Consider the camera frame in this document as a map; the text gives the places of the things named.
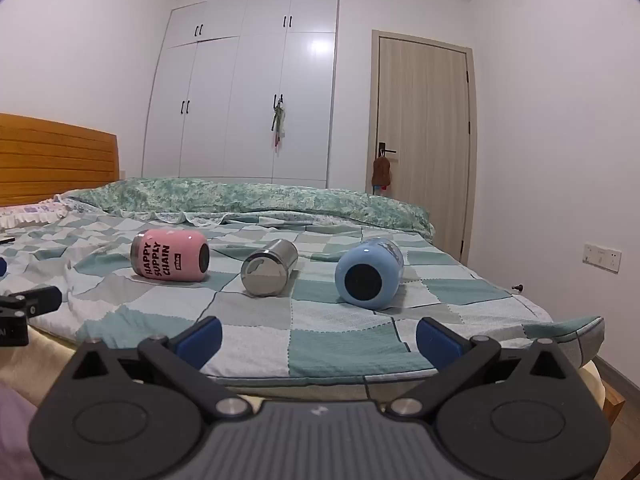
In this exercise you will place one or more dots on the green checked blanket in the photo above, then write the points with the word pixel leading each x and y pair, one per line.
pixel 305 325

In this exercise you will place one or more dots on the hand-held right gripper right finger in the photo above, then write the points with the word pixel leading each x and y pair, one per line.
pixel 439 342

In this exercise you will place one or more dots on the pink printed cup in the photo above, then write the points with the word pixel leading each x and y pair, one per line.
pixel 160 257

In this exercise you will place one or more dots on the light blue cup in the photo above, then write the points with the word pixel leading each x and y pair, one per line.
pixel 381 267

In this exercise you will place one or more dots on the wooden bed frame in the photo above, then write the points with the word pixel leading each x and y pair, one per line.
pixel 614 400

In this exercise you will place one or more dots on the green floral quilt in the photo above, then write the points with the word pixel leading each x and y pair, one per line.
pixel 250 200

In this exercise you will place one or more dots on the white wall socket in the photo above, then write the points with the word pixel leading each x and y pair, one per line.
pixel 601 258

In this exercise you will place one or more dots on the pale purple clothing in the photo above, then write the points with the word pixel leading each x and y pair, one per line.
pixel 15 435

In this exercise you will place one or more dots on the stainless steel cup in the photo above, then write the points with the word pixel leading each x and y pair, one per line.
pixel 270 269

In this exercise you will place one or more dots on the light wooden door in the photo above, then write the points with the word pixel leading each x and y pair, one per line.
pixel 425 145

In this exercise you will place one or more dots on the small black device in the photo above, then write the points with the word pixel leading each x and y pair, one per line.
pixel 6 239

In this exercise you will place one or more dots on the white wardrobe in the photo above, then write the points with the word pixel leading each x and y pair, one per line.
pixel 235 95

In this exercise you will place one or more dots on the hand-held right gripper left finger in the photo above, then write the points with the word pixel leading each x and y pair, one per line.
pixel 201 341

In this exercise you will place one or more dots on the brown hanging pouch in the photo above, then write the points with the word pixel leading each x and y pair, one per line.
pixel 381 172

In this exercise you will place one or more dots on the hanging wardrobe ornament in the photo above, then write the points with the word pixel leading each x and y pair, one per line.
pixel 278 120

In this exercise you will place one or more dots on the floral frilled pillow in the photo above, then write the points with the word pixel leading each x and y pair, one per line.
pixel 30 212

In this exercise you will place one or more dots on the wooden bed headboard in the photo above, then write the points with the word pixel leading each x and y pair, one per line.
pixel 55 160

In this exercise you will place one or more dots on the cream mattress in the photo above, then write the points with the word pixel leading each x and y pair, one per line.
pixel 37 360

